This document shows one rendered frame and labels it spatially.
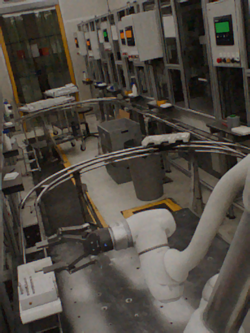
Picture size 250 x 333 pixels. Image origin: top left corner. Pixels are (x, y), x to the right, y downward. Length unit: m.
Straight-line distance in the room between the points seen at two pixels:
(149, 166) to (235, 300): 3.30
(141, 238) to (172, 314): 0.49
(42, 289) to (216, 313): 0.68
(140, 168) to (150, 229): 3.01
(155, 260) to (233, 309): 0.30
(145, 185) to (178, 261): 3.15
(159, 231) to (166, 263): 0.11
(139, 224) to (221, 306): 0.37
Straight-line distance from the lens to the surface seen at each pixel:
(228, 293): 1.09
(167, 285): 1.30
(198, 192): 3.44
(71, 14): 9.61
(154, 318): 1.72
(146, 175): 4.34
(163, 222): 1.34
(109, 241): 1.32
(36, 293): 1.57
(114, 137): 4.95
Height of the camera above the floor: 1.73
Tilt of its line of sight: 18 degrees down
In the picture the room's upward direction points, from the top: 11 degrees counter-clockwise
